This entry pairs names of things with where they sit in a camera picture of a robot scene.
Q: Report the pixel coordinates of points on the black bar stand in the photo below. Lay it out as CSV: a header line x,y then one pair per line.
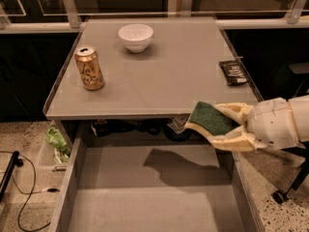
x,y
8,173

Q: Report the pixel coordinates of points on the black office chair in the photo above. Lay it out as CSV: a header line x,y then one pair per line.
x,y
281,196

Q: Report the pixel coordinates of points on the gold soda can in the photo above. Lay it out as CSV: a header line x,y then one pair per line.
x,y
86,59

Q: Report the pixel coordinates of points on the grey cabinet counter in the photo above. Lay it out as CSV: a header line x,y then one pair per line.
x,y
178,69

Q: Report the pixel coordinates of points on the green yellow sponge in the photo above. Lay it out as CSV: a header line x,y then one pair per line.
x,y
208,120

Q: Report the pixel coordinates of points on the white ceramic bowl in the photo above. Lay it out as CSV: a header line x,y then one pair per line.
x,y
136,37

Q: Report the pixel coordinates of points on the black snack packet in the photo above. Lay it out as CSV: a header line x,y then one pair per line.
x,y
233,73

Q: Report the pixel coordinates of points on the clear plastic bin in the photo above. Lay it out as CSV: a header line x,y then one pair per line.
x,y
45,158

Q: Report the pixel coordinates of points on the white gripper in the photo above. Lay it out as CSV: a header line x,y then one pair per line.
x,y
272,122

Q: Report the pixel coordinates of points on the green plastic bag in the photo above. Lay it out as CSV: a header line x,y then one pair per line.
x,y
61,150

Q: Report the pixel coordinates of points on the grey open top drawer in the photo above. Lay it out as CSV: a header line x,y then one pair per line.
x,y
134,182

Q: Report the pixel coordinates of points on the black white patterned item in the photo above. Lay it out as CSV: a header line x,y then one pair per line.
x,y
177,124

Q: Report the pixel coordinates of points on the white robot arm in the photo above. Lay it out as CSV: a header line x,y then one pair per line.
x,y
299,108

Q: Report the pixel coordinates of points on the metal railing frame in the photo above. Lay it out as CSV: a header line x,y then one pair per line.
x,y
53,16

